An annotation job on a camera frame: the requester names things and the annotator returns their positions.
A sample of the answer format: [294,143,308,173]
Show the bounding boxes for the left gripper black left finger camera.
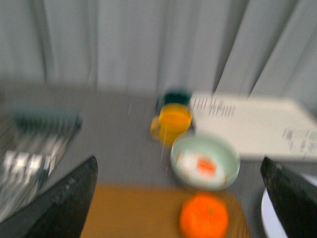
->
[0,156,98,238]

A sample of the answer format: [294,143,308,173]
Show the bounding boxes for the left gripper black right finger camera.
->
[260,157,317,238]

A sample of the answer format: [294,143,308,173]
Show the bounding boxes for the white round plate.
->
[261,174,317,238]

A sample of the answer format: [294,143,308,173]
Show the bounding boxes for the orange mandarin fruit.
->
[179,193,229,238]

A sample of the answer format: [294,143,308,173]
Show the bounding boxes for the wooden cutting board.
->
[80,183,250,238]

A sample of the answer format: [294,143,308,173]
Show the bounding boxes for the grey-green dish drying rack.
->
[0,107,82,221]

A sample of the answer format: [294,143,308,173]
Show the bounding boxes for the cream bear serving tray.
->
[190,91,317,163]

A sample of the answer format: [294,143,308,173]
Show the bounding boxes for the mint green bowl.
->
[170,134,240,191]

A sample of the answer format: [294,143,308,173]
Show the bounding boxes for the fake fried egg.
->
[175,151,227,189]

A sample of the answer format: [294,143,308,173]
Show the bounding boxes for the yellow enamel mug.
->
[150,103,193,146]

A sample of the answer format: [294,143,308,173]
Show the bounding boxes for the dark green enamel mug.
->
[156,89,192,107]

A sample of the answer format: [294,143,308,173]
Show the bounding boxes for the grey-white curtain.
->
[0,0,317,112]

